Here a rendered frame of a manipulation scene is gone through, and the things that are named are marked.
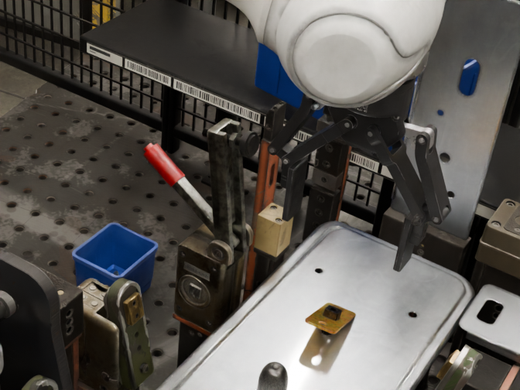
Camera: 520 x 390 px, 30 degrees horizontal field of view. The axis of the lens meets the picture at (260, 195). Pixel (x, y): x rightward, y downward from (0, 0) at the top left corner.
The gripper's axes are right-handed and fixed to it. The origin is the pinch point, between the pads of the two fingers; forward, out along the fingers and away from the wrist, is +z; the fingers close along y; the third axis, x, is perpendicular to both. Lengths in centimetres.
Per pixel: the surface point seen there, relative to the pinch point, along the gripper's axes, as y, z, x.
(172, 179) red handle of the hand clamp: -22.1, 2.6, -1.1
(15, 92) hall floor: -182, 115, 135
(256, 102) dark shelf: -31.2, 11.9, 33.7
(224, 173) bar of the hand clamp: -14.6, -2.0, -2.0
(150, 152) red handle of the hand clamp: -25.4, 0.4, -1.1
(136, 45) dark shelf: -56, 12, 36
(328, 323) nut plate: 0.6, 12.1, -1.7
